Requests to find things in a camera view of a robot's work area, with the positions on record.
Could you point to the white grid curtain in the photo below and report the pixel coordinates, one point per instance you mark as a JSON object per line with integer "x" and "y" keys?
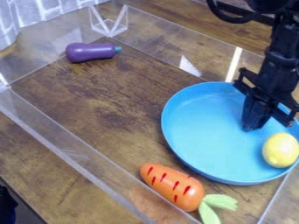
{"x": 21, "y": 13}

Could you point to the clear acrylic enclosure wall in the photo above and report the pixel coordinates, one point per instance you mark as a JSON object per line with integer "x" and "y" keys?
{"x": 81, "y": 123}

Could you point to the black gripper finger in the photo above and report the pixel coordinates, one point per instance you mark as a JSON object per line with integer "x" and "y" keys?
{"x": 257, "y": 113}

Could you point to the black bar on background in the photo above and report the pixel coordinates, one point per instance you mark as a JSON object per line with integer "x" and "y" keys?
{"x": 238, "y": 8}

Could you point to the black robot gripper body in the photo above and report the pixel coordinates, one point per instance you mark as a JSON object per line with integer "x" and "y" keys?
{"x": 278, "y": 77}

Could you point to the yellow toy lemon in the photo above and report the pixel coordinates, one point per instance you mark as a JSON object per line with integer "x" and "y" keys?
{"x": 281, "y": 150}

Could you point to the blue round plastic tray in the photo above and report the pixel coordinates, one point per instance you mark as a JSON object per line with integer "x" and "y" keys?
{"x": 201, "y": 124}

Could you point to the purple toy eggplant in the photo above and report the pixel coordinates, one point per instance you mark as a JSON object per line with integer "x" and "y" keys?
{"x": 81, "y": 52}

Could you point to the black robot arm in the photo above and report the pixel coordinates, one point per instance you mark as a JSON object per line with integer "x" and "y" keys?
{"x": 285, "y": 9}

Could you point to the orange toy carrot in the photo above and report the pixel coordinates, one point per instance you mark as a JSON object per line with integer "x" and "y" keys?
{"x": 185, "y": 192}

